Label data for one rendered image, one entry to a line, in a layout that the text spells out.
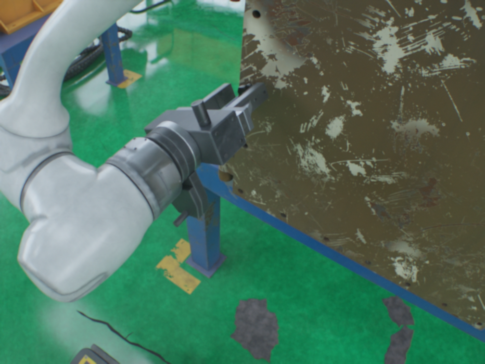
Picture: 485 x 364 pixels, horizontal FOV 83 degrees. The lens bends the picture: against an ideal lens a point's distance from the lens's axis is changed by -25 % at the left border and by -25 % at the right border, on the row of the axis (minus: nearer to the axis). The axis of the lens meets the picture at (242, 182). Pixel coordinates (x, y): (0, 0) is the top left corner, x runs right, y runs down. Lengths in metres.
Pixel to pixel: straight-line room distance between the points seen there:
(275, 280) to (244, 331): 0.25
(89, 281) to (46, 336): 1.11
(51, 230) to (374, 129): 0.41
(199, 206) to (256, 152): 0.21
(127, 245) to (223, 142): 0.16
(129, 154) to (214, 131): 0.10
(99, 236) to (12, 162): 0.14
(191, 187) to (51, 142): 0.19
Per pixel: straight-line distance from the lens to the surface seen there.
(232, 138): 0.42
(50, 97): 0.40
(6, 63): 1.82
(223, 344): 1.28
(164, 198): 0.39
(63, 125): 0.42
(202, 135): 0.40
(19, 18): 2.14
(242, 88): 0.53
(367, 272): 0.83
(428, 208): 0.54
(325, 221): 0.65
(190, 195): 0.43
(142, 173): 0.37
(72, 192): 0.36
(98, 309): 1.40
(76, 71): 2.55
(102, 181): 0.36
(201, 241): 1.19
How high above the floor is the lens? 1.25
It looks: 50 degrees down
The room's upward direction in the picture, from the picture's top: 5 degrees clockwise
